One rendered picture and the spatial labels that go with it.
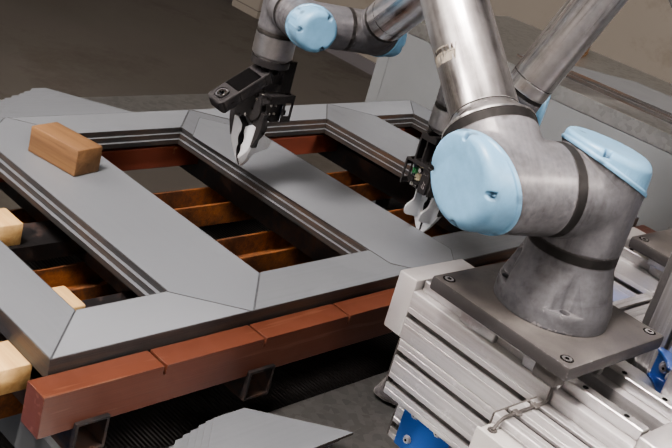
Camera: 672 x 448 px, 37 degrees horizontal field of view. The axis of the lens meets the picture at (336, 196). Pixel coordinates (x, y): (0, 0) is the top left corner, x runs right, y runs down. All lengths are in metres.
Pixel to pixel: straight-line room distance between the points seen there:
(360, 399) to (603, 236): 0.60
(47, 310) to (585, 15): 0.91
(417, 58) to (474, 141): 1.73
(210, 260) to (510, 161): 0.64
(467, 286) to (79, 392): 0.50
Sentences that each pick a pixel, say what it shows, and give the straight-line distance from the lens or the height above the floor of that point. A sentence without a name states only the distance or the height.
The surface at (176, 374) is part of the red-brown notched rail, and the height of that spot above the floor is 0.81.
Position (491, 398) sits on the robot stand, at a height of 0.91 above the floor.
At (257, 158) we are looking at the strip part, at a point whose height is 0.85.
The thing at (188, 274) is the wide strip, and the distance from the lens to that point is 1.55.
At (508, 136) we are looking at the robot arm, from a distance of 1.15.
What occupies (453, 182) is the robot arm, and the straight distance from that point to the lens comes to 1.16.
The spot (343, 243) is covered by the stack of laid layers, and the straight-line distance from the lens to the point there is 1.82.
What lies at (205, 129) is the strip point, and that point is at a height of 0.85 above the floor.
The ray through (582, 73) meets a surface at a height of 1.07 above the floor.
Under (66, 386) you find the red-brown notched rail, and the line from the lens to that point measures 1.29.
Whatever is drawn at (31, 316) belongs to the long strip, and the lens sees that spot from 1.38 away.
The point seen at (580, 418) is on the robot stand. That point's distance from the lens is 1.26.
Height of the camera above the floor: 1.56
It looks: 21 degrees down
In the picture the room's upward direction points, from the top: 16 degrees clockwise
